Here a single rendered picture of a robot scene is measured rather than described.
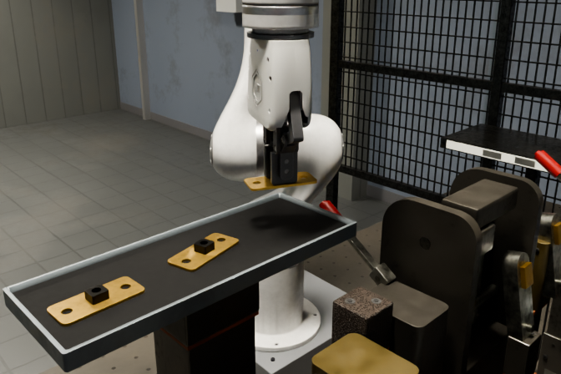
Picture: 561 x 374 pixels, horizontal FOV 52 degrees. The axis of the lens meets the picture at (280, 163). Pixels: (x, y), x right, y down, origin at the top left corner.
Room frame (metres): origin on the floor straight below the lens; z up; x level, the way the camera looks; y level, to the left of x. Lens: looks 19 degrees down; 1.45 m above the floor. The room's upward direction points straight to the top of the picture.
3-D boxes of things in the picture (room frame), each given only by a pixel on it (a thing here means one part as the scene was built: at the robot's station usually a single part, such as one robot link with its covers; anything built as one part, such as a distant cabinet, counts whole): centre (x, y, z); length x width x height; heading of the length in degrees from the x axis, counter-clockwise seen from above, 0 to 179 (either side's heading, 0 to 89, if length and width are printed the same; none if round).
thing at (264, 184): (0.65, 0.00, 1.22); 0.08 x 0.04 x 0.01; 109
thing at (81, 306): (0.47, 0.17, 1.17); 0.08 x 0.04 x 0.01; 135
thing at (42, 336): (0.56, 0.09, 1.16); 0.37 x 0.14 x 0.02; 134
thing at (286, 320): (0.97, 0.01, 0.89); 0.19 x 0.19 x 0.18
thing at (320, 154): (0.97, -0.02, 1.10); 0.19 x 0.12 x 0.24; 92
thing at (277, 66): (0.65, 0.00, 1.34); 0.10 x 0.07 x 0.11; 19
